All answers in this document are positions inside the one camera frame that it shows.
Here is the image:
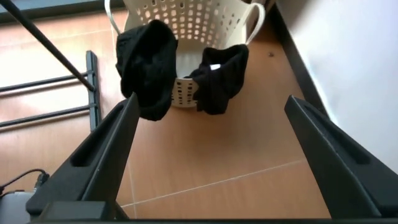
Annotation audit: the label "white laundry basket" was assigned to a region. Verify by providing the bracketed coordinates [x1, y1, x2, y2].
[104, 0, 267, 109]

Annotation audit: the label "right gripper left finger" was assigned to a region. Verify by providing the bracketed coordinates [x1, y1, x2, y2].
[26, 92, 141, 219]

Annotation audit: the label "black garment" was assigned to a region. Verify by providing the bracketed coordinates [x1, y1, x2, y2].
[185, 44, 249, 115]

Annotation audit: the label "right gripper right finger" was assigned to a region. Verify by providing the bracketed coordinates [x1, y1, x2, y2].
[284, 95, 398, 218]

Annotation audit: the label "window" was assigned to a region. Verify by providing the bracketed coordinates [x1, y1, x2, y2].
[0, 0, 125, 24]

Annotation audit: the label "black shorts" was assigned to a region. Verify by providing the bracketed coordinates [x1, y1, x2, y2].
[115, 19, 179, 121]

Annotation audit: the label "black clothes rack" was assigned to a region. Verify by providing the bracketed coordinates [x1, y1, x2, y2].
[0, 0, 102, 131]

